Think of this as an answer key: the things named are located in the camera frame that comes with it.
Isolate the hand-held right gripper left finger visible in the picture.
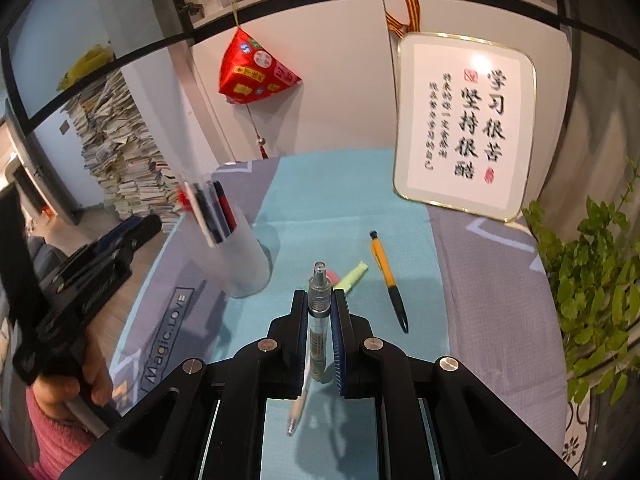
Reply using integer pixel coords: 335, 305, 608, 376
60, 289, 308, 480

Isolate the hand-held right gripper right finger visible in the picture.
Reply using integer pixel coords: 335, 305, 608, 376
333, 289, 579, 480

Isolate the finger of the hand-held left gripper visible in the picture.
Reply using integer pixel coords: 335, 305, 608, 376
95, 217, 146, 251
125, 213, 164, 256

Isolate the clear pen with beige grip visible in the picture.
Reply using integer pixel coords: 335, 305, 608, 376
285, 260, 334, 439

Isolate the white pen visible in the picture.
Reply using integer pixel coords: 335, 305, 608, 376
183, 180, 219, 249

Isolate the black gel pen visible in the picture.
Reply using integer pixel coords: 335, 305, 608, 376
194, 182, 217, 241

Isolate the dark blue gel pen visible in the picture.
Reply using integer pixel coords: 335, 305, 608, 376
207, 181, 229, 241

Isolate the red barrel pen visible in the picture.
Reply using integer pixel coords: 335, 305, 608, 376
216, 180, 237, 234

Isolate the translucent plastic cup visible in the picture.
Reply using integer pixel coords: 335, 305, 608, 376
182, 174, 274, 300

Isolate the person's left hand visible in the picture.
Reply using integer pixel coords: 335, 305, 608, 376
27, 337, 115, 417

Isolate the green highlighter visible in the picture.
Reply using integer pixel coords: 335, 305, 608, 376
333, 259, 370, 294

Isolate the tall pile of books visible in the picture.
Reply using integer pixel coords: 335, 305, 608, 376
61, 71, 187, 234

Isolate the orange black pen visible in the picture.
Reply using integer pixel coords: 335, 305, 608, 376
368, 229, 411, 335

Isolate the teal and grey tablecloth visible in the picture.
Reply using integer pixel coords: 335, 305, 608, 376
107, 147, 572, 480

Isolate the yellow plush toy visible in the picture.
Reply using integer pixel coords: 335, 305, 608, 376
56, 44, 117, 92

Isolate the red hanging ornament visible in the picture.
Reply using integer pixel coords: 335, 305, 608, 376
217, 9, 303, 161

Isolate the glass cabinet door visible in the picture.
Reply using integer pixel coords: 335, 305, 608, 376
546, 0, 640, 77
0, 0, 197, 134

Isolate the framed calligraphy sign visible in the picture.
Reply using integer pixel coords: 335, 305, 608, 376
391, 31, 539, 225

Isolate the green potted plant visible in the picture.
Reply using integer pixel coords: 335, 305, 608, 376
520, 156, 640, 407

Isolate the patterned plant pot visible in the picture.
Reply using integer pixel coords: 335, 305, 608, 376
560, 389, 640, 480

